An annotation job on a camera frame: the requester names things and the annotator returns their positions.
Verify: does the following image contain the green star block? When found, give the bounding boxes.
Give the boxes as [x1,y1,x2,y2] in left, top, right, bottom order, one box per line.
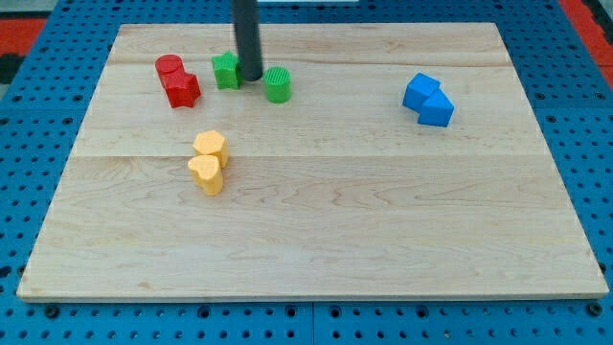
[212,51,242,90]

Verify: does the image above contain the red star block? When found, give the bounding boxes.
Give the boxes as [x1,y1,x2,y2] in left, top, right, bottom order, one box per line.
[162,72,201,108]

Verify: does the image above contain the light wooden board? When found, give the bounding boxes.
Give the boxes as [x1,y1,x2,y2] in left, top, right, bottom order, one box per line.
[17,23,608,303]

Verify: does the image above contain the green cylinder block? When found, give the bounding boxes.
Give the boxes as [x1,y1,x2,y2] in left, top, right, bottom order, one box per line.
[263,66,291,104]

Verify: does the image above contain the yellow hexagon block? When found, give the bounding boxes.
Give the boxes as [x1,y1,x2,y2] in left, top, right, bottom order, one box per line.
[193,130,230,169]

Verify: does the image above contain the yellow heart block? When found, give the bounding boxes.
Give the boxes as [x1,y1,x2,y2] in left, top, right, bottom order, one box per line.
[188,155,224,196]

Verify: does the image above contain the blue cube block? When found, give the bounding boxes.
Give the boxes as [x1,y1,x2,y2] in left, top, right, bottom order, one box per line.
[401,73,441,112]

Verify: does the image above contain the blue triangular prism block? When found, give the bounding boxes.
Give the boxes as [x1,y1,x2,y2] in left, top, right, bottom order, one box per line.
[417,90,455,127]

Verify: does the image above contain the red cylinder block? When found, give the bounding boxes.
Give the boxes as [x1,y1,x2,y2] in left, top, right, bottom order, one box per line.
[154,54,185,88]

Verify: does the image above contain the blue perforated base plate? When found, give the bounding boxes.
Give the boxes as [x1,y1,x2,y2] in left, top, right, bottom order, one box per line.
[1,1,612,344]

